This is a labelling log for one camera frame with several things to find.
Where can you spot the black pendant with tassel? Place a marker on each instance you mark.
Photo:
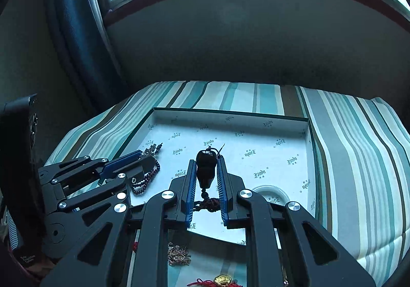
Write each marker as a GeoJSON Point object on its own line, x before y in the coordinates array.
{"type": "Point", "coordinates": [205, 168]}

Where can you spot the gold rhinestone jewellery cluster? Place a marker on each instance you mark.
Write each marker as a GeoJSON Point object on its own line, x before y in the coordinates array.
{"type": "Point", "coordinates": [178, 254]}

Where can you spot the dark blue curtain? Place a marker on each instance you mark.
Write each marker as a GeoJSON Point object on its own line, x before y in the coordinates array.
{"type": "Point", "coordinates": [80, 33]}

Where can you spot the rhinestone bar brooch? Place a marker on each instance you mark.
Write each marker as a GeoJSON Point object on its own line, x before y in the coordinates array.
{"type": "Point", "coordinates": [153, 148]}

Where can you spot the gold charm with red knot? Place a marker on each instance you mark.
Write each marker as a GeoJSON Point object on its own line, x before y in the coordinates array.
{"type": "Point", "coordinates": [222, 280]}

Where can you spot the striped bed sheet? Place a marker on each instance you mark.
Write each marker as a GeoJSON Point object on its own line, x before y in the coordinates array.
{"type": "Point", "coordinates": [352, 146]}

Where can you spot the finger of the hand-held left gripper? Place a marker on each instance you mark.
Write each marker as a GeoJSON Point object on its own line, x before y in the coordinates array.
{"type": "Point", "coordinates": [144, 166]}
{"type": "Point", "coordinates": [123, 160]}

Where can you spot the white printed cardboard box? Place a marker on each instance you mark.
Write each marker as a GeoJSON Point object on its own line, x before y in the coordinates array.
{"type": "Point", "coordinates": [256, 152]}

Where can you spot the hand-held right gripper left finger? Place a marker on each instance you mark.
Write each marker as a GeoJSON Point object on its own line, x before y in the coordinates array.
{"type": "Point", "coordinates": [191, 190]}

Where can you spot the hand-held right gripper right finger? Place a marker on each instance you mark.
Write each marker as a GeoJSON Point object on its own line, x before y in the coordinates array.
{"type": "Point", "coordinates": [222, 190]}

